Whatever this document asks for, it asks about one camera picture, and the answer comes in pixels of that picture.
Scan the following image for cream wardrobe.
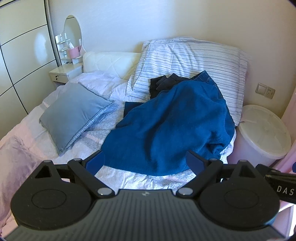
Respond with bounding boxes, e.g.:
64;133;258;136
0;0;58;116

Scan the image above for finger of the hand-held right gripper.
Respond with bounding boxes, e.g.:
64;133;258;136
256;163;296;179

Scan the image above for dark blue folded cloth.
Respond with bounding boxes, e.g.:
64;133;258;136
123;101;144;118

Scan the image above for round mirror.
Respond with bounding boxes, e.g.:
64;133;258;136
63;15;83;54

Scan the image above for white quilted pillow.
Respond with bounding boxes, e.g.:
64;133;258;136
83;51;141;80

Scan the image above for cream light switch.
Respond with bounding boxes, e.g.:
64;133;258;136
255;83;267;95

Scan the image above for white tiered cosmetics shelf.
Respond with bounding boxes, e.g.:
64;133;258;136
55;33;71;64

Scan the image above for grey pillow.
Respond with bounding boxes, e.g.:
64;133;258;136
39;82;114;156

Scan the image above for white lidded bin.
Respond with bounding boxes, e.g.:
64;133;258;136
228;104;292;171

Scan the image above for lilac fleece blanket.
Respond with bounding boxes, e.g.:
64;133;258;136
0;137;44;232

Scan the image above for striped white pillow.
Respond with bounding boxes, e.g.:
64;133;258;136
126;37;248;127

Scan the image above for white dressing table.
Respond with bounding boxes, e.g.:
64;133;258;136
48;64;84;83

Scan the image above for black garment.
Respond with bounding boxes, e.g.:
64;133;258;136
149;74;185;100

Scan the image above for white wrinkled pillow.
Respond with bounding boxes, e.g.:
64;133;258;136
67;71;130;102

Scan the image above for blue denim jeans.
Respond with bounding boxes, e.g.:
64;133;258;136
185;70;226;100

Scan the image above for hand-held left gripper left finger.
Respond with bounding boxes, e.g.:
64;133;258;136
35;150;115;198

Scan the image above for blue knit sweater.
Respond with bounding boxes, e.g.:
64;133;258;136
100;81;236;176

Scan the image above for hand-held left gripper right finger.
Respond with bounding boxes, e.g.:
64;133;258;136
175;151;258;197

